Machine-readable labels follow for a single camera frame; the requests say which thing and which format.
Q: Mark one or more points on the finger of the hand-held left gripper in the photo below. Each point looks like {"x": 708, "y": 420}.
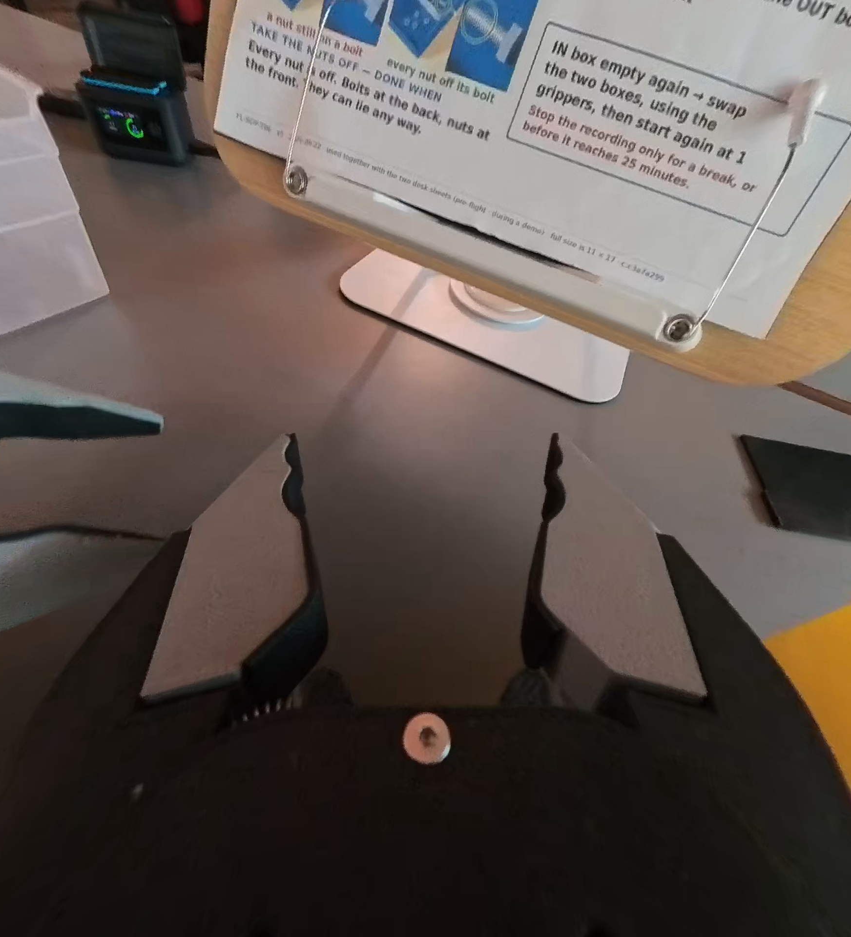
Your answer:
{"x": 44, "y": 410}

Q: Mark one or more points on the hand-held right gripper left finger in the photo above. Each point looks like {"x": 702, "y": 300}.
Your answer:
{"x": 235, "y": 571}

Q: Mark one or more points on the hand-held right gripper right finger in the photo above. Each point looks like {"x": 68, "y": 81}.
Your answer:
{"x": 608, "y": 578}

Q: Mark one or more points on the translucent plastic box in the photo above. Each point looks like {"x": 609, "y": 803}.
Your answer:
{"x": 15, "y": 241}

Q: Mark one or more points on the white stand base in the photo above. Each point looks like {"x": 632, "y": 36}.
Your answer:
{"x": 542, "y": 359}

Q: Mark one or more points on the flat black plate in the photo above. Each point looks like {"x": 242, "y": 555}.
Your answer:
{"x": 828, "y": 490}

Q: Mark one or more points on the yellow plastic bin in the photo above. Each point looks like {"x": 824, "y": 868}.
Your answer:
{"x": 843, "y": 732}

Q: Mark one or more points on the wooden display board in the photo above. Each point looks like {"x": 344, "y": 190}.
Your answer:
{"x": 835, "y": 344}

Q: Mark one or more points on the black power station with display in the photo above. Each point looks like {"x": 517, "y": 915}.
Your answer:
{"x": 132, "y": 73}

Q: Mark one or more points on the printed instruction sheet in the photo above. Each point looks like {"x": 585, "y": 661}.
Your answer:
{"x": 616, "y": 44}

